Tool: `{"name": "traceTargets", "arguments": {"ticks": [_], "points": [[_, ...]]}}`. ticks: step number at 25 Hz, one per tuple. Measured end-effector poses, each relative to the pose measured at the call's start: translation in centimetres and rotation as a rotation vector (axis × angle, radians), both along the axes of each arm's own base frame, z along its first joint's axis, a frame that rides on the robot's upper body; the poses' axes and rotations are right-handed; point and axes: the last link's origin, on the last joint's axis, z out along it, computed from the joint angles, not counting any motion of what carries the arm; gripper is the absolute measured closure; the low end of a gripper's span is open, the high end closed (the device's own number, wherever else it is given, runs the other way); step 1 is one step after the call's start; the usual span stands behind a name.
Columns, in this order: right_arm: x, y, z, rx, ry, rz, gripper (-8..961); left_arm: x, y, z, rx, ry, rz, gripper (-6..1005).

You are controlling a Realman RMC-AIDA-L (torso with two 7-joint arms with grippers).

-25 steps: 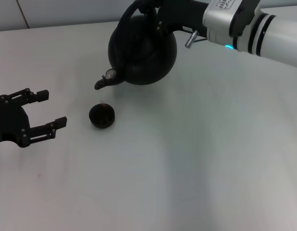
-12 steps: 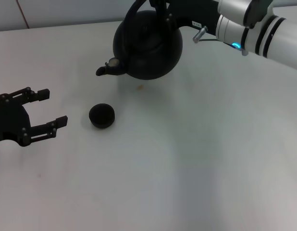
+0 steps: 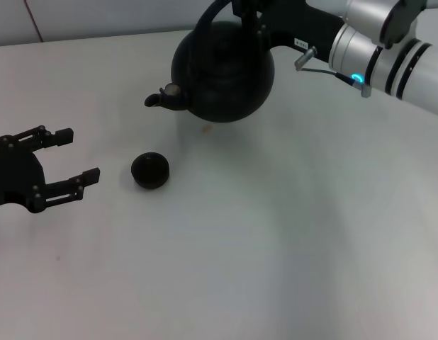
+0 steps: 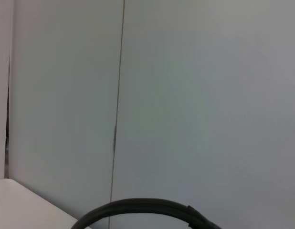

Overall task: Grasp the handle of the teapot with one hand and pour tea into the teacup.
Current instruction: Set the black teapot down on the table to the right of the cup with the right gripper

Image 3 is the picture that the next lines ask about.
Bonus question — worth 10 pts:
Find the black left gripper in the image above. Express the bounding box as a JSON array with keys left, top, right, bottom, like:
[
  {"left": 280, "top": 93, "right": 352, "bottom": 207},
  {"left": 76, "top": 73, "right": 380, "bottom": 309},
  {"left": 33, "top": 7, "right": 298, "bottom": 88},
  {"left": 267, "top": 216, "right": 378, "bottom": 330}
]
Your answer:
[{"left": 0, "top": 125, "right": 101, "bottom": 215}]

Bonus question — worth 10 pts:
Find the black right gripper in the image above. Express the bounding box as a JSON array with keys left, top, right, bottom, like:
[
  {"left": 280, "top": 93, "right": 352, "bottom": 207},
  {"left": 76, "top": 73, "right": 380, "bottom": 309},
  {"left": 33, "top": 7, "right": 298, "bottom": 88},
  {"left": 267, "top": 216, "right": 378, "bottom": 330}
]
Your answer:
[{"left": 231, "top": 0, "right": 346, "bottom": 63}]

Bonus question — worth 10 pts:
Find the right gripper cable with metal plug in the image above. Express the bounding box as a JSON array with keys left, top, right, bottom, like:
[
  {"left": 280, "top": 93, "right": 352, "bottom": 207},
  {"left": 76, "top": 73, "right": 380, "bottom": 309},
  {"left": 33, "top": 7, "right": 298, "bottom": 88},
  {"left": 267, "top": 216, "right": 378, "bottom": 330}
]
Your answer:
[{"left": 293, "top": 45, "right": 373, "bottom": 99}]

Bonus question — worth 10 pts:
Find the small dark teacup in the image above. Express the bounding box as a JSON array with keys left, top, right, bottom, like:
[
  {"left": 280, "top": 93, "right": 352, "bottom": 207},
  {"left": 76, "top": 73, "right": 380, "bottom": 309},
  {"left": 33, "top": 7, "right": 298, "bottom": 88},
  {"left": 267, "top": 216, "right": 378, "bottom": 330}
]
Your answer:
[{"left": 130, "top": 151, "right": 171, "bottom": 191}]

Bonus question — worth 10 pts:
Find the black round teapot with handle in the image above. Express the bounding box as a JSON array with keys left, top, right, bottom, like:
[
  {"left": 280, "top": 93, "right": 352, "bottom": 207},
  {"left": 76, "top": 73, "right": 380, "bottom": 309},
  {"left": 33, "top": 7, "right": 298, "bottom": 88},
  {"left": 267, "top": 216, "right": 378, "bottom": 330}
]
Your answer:
[{"left": 144, "top": 0, "right": 276, "bottom": 124}]

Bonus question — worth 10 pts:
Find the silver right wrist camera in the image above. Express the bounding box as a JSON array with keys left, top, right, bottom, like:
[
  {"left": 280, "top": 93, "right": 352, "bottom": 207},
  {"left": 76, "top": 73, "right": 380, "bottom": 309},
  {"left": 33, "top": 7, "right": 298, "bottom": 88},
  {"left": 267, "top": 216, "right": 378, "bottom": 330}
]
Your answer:
[{"left": 341, "top": 0, "right": 428, "bottom": 50}]

